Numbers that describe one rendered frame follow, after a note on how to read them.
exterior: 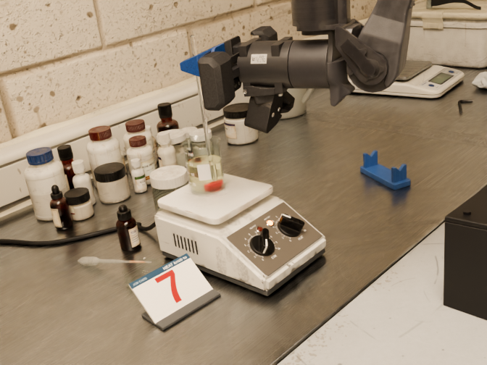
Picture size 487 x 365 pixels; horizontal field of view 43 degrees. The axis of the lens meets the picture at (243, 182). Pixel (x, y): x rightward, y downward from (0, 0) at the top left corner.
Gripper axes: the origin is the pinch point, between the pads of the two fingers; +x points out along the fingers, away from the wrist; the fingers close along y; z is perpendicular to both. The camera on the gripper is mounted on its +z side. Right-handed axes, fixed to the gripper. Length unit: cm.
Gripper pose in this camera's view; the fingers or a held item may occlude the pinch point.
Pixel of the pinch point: (205, 65)
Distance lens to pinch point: 80.4
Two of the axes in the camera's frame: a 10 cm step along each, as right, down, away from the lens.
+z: 1.1, 9.1, 4.0
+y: 4.0, -4.1, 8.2
